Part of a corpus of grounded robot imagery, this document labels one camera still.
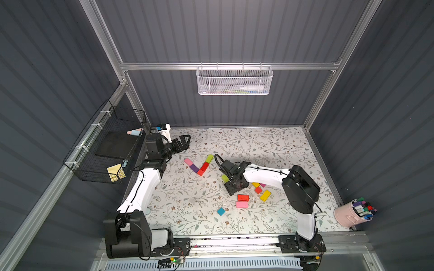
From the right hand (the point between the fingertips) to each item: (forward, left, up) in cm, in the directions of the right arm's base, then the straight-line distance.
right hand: (233, 189), depth 90 cm
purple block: (+13, +22, 0) cm, 25 cm away
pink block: (+19, +28, -2) cm, 33 cm away
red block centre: (-5, -5, +1) cm, 7 cm away
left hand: (+14, +25, +25) cm, 38 cm away
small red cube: (+11, +19, 0) cm, 22 cm away
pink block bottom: (-8, -4, 0) cm, 9 cm away
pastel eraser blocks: (+18, +49, +26) cm, 58 cm away
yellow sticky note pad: (-9, +44, +33) cm, 56 cm away
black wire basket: (-4, +59, +31) cm, 67 cm away
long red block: (+15, +17, -1) cm, 23 cm away
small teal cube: (-11, +7, -2) cm, 13 cm away
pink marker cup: (-15, -51, +10) cm, 54 cm away
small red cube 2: (0, -14, -2) cm, 14 cm away
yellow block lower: (-3, -17, -1) cm, 17 cm away
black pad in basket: (+8, +53, +29) cm, 61 cm away
